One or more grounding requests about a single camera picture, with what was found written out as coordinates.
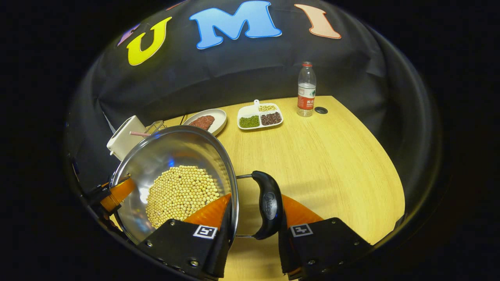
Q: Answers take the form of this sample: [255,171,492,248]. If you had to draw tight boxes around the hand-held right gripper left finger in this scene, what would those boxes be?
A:
[137,193,234,281]

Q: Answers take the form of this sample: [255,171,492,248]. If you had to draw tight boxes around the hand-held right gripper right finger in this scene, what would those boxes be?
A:
[278,194,372,281]

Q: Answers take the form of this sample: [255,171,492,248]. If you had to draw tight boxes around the steel pot with black handles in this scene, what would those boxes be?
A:
[109,125,284,245]

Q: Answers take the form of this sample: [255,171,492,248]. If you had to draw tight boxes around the pile of soybeans in pot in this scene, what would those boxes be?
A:
[145,165,221,229]

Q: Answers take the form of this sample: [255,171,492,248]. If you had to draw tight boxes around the white toaster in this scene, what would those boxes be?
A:
[107,115,147,161]

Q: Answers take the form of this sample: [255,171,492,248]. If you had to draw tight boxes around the raw red meat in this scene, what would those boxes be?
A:
[189,115,215,131]

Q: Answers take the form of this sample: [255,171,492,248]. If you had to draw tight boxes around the white round plate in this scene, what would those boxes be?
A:
[182,108,227,137]

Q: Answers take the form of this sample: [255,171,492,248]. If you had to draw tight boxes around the dark red beans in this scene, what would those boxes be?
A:
[261,112,282,126]

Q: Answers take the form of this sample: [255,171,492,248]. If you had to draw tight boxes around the white divided dish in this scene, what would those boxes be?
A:
[237,100,284,130]

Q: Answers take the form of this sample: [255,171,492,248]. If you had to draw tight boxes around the plastic water bottle red label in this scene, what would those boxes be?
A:
[296,61,317,117]

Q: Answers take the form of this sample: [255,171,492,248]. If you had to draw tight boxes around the wire mesh basket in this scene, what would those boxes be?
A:
[145,120,166,135]

